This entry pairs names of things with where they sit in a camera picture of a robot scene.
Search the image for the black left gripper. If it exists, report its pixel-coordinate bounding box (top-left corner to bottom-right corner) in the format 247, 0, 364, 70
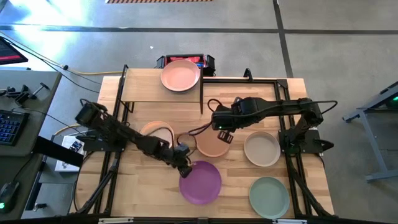
163, 149, 193, 179

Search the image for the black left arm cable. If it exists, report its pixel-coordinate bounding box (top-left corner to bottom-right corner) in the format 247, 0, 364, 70
176, 133, 197, 153

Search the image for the black floor cable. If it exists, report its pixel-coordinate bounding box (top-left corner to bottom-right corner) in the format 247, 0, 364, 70
0, 30, 102, 94

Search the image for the black keyboard blue backlight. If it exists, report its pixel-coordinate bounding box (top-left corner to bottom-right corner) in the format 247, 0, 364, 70
0, 109, 30, 147

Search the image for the salmon pink plate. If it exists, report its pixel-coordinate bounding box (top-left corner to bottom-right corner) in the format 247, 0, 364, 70
160, 59, 201, 93

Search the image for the pale peach plate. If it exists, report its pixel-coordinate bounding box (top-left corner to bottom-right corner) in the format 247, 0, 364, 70
139, 120, 175, 150

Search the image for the purple plate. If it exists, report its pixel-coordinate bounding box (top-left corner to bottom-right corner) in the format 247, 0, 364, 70
178, 160, 223, 206

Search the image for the black flat bar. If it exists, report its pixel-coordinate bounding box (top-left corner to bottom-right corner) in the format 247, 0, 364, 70
32, 136, 85, 168

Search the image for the grey metal stand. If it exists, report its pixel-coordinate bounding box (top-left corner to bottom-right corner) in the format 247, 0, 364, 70
343, 81, 398, 183

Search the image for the terracotta orange plate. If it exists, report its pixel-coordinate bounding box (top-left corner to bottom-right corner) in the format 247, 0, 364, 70
195, 126, 231, 158

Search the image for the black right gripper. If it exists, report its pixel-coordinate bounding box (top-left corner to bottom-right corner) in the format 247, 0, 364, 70
185, 104, 246, 136

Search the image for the monitor with red screen stripe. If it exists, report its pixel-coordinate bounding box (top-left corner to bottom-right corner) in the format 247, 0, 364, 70
0, 36, 29, 65

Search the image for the wooden shelf with black legs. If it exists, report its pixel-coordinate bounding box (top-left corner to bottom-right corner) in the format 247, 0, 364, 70
119, 64, 205, 115

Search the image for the sage green plate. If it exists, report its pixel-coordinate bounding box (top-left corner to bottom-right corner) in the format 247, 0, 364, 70
248, 176, 290, 220

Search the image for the white box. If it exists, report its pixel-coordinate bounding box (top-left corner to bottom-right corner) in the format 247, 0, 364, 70
55, 135, 85, 172

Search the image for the black computer mouse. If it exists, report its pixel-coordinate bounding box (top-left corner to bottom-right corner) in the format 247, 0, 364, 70
0, 181, 20, 215

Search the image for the yellow cable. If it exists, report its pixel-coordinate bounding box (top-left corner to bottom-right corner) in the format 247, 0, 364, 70
63, 67, 124, 77
53, 123, 82, 137

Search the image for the beige plate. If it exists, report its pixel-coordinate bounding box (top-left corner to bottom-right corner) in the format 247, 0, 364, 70
243, 131, 282, 167

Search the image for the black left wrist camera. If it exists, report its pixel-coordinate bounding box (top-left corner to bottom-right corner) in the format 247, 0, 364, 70
177, 143, 191, 156

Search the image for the grey desk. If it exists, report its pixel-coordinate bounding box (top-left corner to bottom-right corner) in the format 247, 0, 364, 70
0, 68, 62, 224

